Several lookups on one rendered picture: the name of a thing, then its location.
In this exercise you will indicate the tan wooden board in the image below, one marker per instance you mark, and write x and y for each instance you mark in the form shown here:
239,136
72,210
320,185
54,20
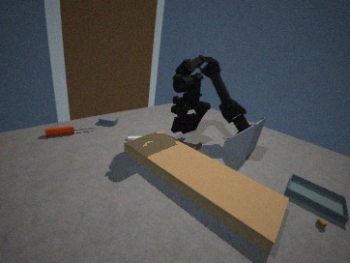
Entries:
252,210

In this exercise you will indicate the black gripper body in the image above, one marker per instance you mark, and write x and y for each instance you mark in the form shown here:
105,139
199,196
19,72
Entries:
192,102

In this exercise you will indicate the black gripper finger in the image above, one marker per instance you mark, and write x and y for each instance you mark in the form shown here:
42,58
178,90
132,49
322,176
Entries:
183,119
199,114

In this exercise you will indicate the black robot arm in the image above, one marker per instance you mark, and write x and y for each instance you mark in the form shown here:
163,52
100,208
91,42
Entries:
183,82

